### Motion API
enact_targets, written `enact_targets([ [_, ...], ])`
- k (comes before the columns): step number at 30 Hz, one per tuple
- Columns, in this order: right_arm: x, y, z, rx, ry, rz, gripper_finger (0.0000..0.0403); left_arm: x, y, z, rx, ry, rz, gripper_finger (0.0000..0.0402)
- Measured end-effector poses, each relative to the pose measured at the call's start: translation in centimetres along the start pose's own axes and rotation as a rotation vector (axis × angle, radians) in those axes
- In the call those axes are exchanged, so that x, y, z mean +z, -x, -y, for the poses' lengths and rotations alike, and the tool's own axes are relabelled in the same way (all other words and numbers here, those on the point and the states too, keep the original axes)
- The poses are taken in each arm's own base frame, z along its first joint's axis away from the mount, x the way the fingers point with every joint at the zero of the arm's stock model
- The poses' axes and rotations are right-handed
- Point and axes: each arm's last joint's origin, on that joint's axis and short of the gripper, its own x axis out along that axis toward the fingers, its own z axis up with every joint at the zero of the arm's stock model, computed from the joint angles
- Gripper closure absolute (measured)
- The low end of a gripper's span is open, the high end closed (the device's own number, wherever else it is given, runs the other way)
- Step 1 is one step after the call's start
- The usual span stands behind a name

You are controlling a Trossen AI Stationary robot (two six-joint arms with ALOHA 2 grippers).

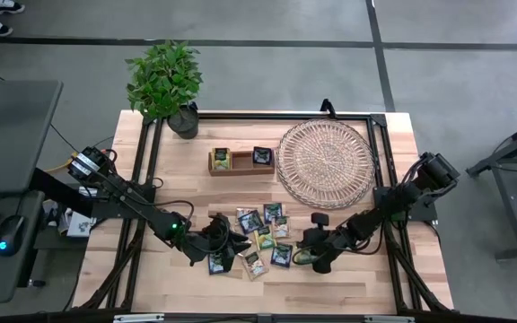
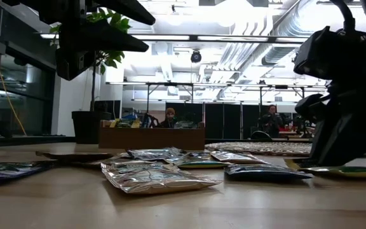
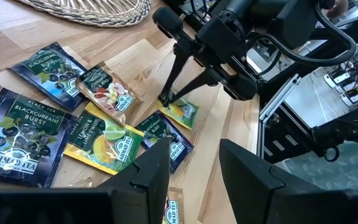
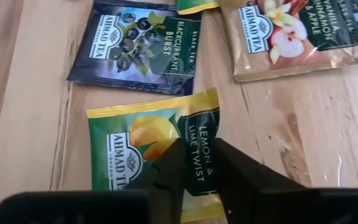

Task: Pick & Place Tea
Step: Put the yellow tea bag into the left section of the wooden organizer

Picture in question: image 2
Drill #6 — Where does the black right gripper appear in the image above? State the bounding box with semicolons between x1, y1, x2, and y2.
295;31;366;166

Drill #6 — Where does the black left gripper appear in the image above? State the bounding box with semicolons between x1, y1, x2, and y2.
55;0;156;81

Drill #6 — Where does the blue blackcurrant tea bag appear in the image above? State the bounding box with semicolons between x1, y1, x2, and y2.
223;163;314;181
0;158;59;186

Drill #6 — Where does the wooden tea organizer box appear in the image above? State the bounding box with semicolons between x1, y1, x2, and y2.
98;120;206;151

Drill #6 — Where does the green potted plant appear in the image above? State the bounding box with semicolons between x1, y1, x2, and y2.
49;8;132;112

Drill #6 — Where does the black overhead crossbar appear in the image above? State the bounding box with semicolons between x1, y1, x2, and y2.
39;33;311;44

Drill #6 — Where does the person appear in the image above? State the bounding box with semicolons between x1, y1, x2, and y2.
259;104;284;138
159;107;178;128

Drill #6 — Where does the black office chair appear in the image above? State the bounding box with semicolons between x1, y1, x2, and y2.
249;129;275;141

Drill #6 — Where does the round woven wicker placemat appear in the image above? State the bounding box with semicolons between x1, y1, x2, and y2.
204;141;366;158

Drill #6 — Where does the black plant pot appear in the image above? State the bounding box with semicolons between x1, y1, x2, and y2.
71;110;112;144

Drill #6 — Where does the black room divider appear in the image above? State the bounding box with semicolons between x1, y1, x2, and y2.
165;101;262;140

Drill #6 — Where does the grey foil packet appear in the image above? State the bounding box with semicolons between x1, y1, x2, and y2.
126;146;187;161

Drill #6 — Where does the black overhead camera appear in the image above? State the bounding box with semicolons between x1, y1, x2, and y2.
190;50;203;64

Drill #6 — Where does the silver ventilation duct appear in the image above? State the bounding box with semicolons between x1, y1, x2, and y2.
261;0;330;66

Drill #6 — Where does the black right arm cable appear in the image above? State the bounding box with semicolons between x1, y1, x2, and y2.
329;0;357;32

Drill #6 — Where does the yellow hanging cable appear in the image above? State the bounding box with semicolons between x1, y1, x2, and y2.
0;0;28;137

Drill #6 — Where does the black aluminium table frame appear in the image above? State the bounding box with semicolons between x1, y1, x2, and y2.
0;132;314;153

